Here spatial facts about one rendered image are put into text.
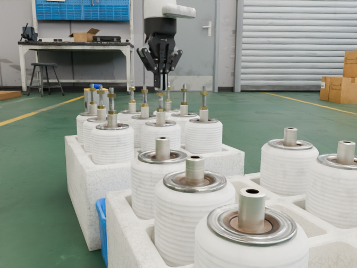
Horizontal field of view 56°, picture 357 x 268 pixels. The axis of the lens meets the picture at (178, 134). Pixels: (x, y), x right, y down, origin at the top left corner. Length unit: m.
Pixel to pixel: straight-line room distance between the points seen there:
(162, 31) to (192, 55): 5.05
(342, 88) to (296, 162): 3.70
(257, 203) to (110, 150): 0.50
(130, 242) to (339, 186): 0.28
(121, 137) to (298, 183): 0.37
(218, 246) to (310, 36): 6.04
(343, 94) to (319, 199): 3.79
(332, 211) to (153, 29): 0.51
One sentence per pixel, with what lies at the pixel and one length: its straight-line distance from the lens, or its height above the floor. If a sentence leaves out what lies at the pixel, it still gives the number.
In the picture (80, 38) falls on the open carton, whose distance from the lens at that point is 5.48.
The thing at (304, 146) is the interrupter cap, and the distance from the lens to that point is 0.60.
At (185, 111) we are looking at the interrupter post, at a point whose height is 0.26.
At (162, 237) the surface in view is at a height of 0.20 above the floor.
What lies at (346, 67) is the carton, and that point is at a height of 0.41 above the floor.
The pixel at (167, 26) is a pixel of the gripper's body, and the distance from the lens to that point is 0.77.
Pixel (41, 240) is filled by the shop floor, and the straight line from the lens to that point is 0.85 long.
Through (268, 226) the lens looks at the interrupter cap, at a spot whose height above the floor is 0.25.
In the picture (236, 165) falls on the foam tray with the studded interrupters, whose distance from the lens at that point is 0.84.
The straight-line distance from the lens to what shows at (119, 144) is 0.74.
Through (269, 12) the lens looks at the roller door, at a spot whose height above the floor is 1.31.
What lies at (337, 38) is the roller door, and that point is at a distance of 6.45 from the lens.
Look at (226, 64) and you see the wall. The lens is 5.89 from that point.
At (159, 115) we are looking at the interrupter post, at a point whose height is 0.27.
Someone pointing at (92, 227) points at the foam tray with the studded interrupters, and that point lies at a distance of 0.75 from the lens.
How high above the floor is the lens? 0.38
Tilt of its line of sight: 11 degrees down
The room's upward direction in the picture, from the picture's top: straight up
